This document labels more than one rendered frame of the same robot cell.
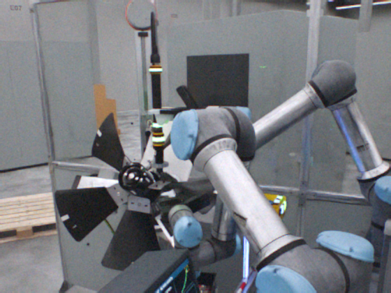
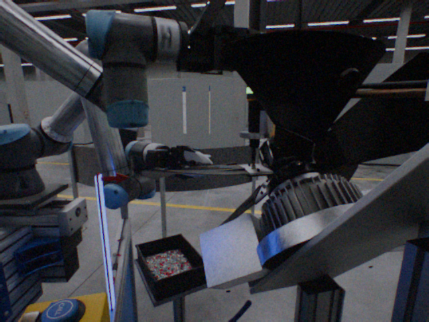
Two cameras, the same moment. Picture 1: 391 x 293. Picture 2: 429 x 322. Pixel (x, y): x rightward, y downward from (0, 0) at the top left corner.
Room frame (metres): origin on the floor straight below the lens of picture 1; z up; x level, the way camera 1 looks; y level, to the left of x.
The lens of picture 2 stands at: (1.82, -0.30, 1.33)
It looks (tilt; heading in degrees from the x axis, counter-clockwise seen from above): 13 degrees down; 142
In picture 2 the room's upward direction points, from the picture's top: straight up
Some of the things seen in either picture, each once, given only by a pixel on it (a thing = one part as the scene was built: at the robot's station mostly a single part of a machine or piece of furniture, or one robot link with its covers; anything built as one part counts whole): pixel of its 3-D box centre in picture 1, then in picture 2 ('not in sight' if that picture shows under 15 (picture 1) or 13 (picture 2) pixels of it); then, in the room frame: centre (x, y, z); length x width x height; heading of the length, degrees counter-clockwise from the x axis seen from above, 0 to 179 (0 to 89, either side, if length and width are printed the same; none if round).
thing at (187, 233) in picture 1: (186, 229); (142, 153); (1.01, 0.04, 1.17); 0.11 x 0.08 x 0.09; 13
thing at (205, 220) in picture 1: (194, 213); not in sight; (1.96, 0.03, 0.85); 0.36 x 0.24 x 0.03; 66
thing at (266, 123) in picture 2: (158, 152); (259, 115); (1.42, 0.15, 1.31); 0.09 x 0.07 x 0.10; 11
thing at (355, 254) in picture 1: (341, 264); (13, 144); (0.74, -0.31, 1.20); 0.13 x 0.12 x 0.14; 125
